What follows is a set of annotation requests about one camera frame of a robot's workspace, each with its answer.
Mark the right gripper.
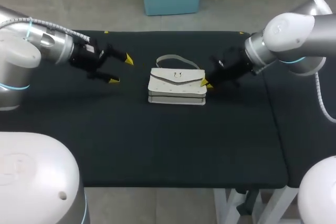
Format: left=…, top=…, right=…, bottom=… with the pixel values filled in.
left=200, top=46, right=257, bottom=89

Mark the white handbag with gold chain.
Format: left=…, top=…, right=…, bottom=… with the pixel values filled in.
left=147, top=54, right=207, bottom=107

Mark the white cable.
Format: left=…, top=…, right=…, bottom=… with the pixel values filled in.
left=0, top=17, right=92, bottom=42
left=314, top=70, right=336, bottom=124

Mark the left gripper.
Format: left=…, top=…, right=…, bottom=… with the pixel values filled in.
left=68, top=37, right=135, bottom=85

